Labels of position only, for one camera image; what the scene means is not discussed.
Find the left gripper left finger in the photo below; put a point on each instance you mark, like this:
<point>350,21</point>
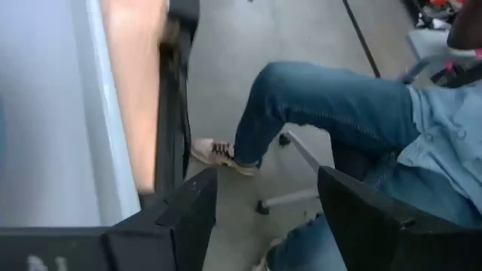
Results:
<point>188,226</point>

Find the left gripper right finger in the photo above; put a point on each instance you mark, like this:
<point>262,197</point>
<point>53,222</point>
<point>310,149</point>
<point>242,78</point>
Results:
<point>361,226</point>

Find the grey plastic tray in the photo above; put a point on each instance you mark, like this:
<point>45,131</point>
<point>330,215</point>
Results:
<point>45,113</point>

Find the person's shoe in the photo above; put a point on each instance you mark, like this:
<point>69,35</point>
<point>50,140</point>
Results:
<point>260,268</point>
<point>220,152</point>

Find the person's torso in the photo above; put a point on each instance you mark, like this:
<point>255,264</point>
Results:
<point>448,143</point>

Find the grey chair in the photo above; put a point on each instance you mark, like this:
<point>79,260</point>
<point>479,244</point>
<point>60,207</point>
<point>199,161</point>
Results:
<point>425,45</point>

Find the black aluminium table frame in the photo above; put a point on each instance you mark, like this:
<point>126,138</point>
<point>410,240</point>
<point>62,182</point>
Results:
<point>175,113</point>

